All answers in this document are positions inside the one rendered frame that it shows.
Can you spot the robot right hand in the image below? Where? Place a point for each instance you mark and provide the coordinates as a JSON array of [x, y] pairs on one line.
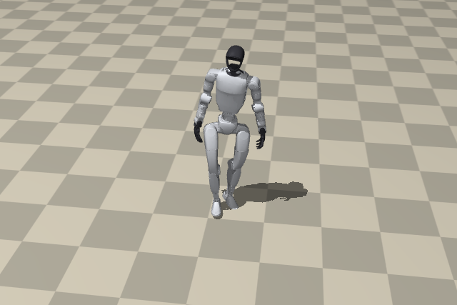
[[197, 130]]

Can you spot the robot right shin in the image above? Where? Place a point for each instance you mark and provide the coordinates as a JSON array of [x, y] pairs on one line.
[[214, 185]]

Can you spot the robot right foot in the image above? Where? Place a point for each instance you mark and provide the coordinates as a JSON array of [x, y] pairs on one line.
[[216, 208]]

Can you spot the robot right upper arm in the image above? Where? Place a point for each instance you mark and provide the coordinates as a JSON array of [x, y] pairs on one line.
[[208, 85]]

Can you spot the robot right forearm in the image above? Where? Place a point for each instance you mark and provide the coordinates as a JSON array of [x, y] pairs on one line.
[[201, 111]]

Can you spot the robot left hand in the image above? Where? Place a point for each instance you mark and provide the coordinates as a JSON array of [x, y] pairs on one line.
[[262, 139]]

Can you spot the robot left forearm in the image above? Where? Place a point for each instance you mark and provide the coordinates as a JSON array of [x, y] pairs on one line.
[[260, 119]]

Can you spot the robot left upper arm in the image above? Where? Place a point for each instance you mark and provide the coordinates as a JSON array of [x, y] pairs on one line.
[[254, 85]]

